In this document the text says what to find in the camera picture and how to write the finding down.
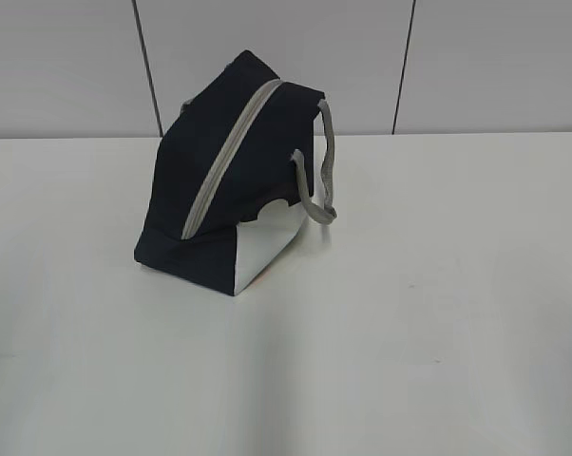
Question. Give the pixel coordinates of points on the navy blue lunch bag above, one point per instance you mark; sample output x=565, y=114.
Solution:
x=248, y=161

